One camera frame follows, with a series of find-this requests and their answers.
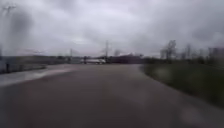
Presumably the dark asphalt road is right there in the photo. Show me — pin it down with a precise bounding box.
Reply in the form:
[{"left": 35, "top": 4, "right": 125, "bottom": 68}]
[{"left": 0, "top": 63, "right": 224, "bottom": 128}]

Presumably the tall pole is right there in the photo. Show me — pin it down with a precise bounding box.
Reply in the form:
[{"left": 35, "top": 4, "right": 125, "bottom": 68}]
[{"left": 104, "top": 39, "right": 110, "bottom": 63}]

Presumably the dark low building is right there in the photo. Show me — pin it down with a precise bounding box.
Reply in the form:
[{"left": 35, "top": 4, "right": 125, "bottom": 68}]
[{"left": 109, "top": 54, "right": 145, "bottom": 65}]

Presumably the long low wall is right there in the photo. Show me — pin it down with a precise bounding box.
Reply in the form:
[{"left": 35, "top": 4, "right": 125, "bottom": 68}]
[{"left": 0, "top": 55, "right": 71, "bottom": 74}]

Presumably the row of bare trees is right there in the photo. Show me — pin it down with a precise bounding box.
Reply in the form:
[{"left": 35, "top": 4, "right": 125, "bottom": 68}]
[{"left": 159, "top": 39, "right": 224, "bottom": 65}]

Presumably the grass verge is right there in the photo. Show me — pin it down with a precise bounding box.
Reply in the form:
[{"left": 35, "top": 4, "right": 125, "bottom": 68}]
[{"left": 141, "top": 59, "right": 224, "bottom": 108}]

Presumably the pale concrete pavement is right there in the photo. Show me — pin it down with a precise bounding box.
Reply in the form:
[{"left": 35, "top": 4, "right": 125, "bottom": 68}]
[{"left": 0, "top": 64, "right": 81, "bottom": 88}]

